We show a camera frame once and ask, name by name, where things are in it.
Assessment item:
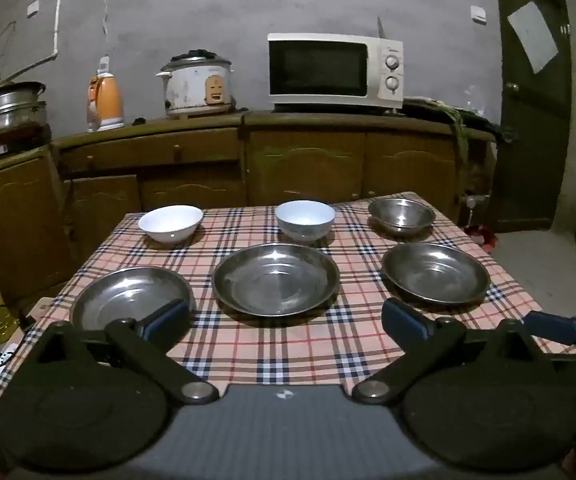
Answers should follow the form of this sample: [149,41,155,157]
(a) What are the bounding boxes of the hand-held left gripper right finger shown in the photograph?
[352,297,551,406]

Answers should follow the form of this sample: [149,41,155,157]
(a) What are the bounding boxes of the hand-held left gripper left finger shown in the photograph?
[32,299,220,405]

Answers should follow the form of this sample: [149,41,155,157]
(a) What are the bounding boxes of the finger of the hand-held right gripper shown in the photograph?
[524,311,576,346]

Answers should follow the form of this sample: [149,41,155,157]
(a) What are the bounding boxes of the round steel plate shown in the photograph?
[212,243,340,317]
[70,267,197,347]
[381,242,491,309]

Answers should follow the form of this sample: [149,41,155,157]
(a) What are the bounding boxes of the wide white bowl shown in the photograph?
[138,205,204,246]

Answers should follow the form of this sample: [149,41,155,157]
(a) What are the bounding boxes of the steel bowl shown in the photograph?
[368,198,437,237]

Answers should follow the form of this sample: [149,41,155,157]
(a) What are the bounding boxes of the deep white bowl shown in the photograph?
[275,200,337,244]

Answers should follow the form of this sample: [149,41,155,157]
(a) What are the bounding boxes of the plaid tablecloth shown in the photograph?
[0,191,576,417]

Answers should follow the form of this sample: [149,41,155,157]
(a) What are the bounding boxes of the red object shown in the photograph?
[467,225,497,249]

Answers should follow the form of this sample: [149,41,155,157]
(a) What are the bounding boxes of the wooden board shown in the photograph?
[0,297,64,386]

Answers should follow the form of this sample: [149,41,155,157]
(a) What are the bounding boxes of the dark door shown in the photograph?
[488,0,576,233]

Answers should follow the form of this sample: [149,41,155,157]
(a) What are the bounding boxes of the wooden kitchen cabinet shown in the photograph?
[0,110,499,321]

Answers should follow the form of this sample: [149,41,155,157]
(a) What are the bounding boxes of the green onions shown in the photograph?
[403,97,501,161]

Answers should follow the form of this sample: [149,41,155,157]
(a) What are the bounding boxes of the orange electric kettle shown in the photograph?
[86,71,126,133]

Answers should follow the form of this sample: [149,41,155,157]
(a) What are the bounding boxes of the white rice cooker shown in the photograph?
[156,49,234,120]

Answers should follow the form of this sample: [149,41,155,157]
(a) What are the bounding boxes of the white microwave oven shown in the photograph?
[267,33,405,114]

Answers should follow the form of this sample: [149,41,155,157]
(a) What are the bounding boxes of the steel steamer pot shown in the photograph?
[0,81,49,143]

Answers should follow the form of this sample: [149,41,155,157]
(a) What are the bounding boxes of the white paper sheet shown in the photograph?
[507,1,560,75]

